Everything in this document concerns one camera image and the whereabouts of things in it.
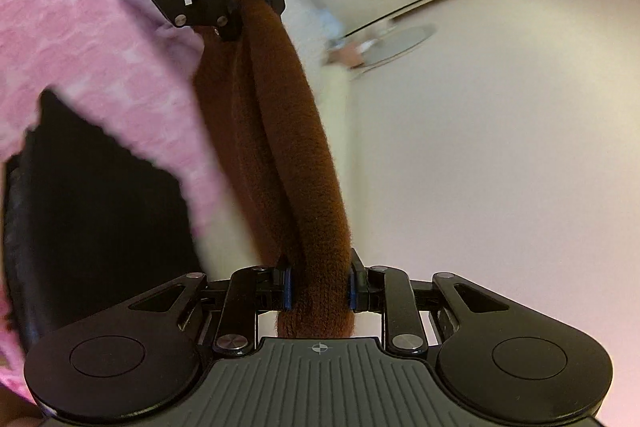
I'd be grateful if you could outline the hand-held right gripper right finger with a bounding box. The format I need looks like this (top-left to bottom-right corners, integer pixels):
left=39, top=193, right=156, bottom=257
left=346, top=248, right=511, bottom=356

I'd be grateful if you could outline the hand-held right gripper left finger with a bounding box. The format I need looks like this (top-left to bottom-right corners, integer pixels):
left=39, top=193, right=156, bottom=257
left=129, top=264, right=295, bottom=356

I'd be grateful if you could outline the brown knit sweater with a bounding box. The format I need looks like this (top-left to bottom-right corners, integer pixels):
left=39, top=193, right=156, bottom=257
left=194, top=0, right=357, bottom=339

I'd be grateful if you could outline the pink fluffy blanket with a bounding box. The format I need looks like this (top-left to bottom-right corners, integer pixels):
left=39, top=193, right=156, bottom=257
left=0, top=0, right=236, bottom=408

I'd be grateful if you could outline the black cloth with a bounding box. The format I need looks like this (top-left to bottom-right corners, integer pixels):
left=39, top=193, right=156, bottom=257
left=2, top=88, right=203, bottom=348

